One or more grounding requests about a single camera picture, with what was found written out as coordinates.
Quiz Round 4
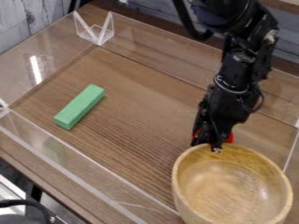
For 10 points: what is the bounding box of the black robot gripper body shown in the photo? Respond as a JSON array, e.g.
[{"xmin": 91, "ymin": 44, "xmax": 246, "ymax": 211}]
[{"xmin": 203, "ymin": 83, "xmax": 265, "ymax": 128}]

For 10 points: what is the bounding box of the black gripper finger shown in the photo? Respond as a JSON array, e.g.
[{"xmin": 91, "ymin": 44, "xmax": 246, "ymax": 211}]
[
  {"xmin": 210, "ymin": 122, "xmax": 233, "ymax": 153},
  {"xmin": 191, "ymin": 100, "xmax": 211, "ymax": 146}
]

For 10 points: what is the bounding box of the red toy strawberry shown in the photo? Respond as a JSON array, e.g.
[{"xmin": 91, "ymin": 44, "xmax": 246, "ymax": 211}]
[{"xmin": 191, "ymin": 129, "xmax": 234, "ymax": 144}]

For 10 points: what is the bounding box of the wooden oval bowl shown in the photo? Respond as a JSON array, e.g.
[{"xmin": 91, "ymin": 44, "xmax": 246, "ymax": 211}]
[{"xmin": 173, "ymin": 144, "xmax": 294, "ymax": 224}]

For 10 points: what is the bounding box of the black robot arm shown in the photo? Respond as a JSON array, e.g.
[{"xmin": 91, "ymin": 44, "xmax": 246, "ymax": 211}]
[{"xmin": 173, "ymin": 0, "xmax": 279, "ymax": 153}]

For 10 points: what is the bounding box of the green rectangular block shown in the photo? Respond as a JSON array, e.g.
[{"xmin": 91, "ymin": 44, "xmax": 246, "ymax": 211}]
[{"xmin": 54, "ymin": 84, "xmax": 106, "ymax": 130}]

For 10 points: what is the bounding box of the clear acrylic tray enclosure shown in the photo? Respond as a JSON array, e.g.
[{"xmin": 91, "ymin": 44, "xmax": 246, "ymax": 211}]
[{"xmin": 0, "ymin": 10, "xmax": 299, "ymax": 224}]

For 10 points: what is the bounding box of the black cable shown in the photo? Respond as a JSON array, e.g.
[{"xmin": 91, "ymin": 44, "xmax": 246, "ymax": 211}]
[{"xmin": 0, "ymin": 198, "xmax": 53, "ymax": 224}]

